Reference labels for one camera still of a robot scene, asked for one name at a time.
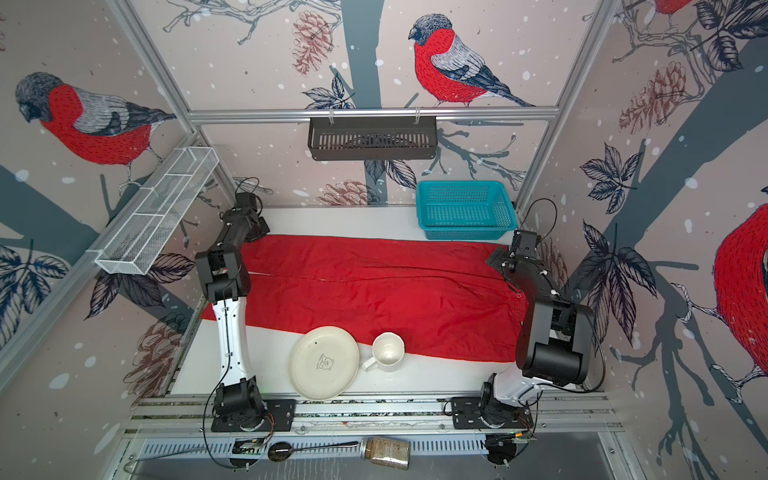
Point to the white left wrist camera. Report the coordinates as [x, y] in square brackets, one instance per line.
[247, 200]

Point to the red trousers with striped trim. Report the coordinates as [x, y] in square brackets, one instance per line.
[441, 298]

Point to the white wire mesh shelf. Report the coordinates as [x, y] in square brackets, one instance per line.
[162, 203]

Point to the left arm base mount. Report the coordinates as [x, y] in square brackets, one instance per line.
[240, 407]

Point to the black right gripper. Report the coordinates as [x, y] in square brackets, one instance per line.
[500, 256]

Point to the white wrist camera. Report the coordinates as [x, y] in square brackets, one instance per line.
[247, 200]
[524, 244]

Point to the black spoon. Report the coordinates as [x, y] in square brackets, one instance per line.
[282, 451]

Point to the cream ceramic mug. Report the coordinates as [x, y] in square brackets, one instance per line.
[388, 352]

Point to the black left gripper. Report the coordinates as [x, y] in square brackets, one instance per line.
[263, 230]

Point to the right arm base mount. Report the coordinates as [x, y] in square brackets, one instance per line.
[486, 411]

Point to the cream round plate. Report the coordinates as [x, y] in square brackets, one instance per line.
[324, 363]

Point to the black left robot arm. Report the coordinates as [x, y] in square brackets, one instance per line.
[226, 283]

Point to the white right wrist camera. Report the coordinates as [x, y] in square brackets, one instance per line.
[524, 244]

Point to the black hanging wall basket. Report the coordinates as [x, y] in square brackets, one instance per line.
[373, 138]

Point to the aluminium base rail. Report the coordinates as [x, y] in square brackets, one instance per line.
[180, 426]

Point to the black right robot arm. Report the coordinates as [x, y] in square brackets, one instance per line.
[554, 344]

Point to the teal plastic basket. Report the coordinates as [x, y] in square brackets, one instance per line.
[464, 210]

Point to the glass jar with grains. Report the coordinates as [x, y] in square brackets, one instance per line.
[387, 452]

